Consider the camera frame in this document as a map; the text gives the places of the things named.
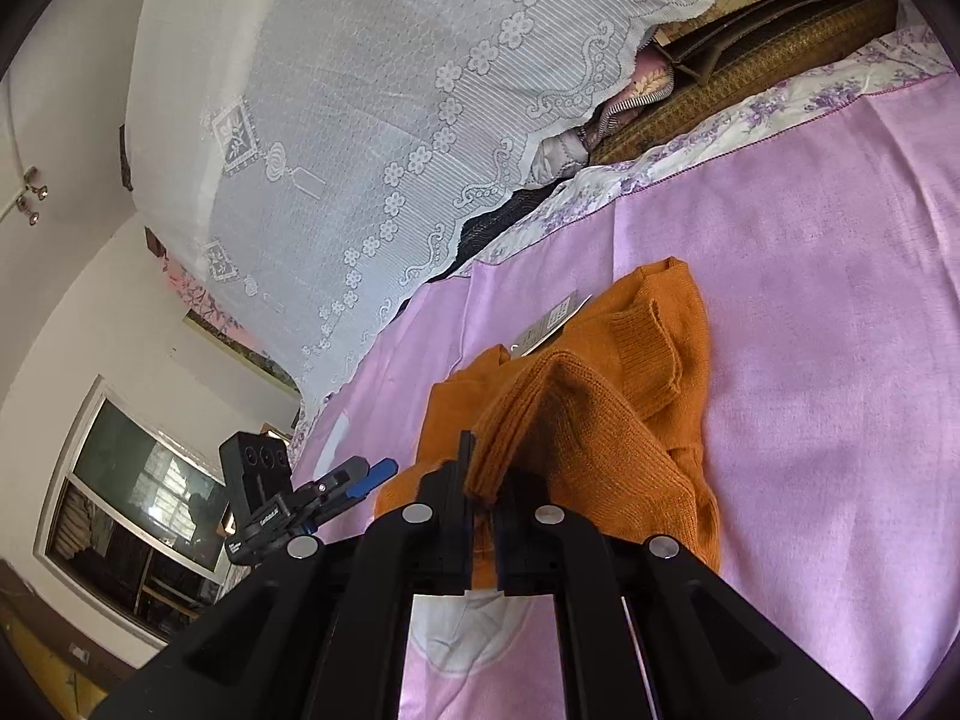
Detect orange knit cat cardigan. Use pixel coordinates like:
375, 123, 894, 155
374, 259, 721, 569

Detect clothing hang tag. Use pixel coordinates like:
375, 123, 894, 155
508, 291, 590, 359

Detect white lace cover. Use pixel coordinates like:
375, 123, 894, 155
125, 0, 716, 405

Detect folded pink quilt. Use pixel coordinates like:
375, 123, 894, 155
524, 47, 674, 188

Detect pink bed sheet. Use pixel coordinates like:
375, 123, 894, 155
296, 73, 958, 718

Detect woven bamboo mat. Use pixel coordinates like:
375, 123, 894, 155
589, 0, 896, 164

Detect window with white frame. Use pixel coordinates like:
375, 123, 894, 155
34, 377, 236, 645

